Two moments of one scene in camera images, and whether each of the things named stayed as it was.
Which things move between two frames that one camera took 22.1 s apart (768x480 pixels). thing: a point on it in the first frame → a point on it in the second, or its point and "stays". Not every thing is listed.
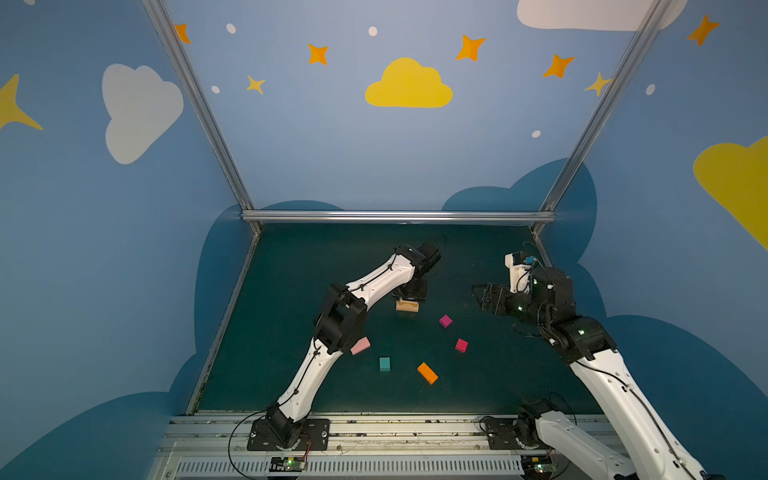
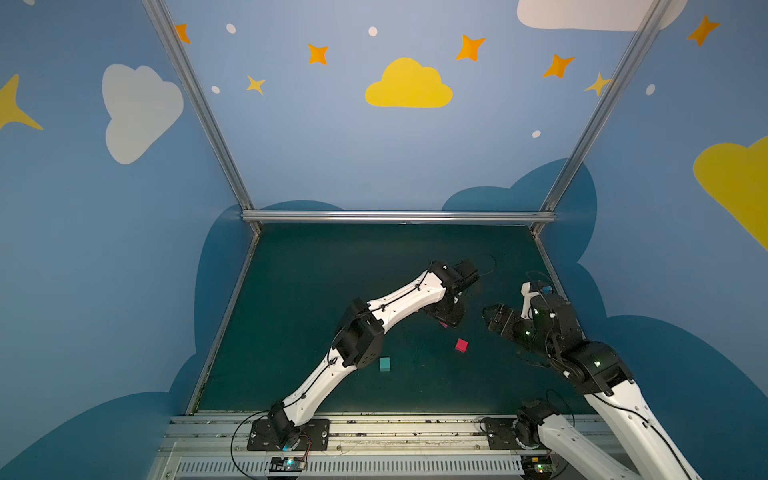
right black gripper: x=501 y=298 → x=501 y=318
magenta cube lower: x=461 y=345 stays
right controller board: x=539 y=467 stays
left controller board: x=287 y=464 stays
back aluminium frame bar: x=396 y=216 stays
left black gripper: x=413 y=289 → x=450 y=309
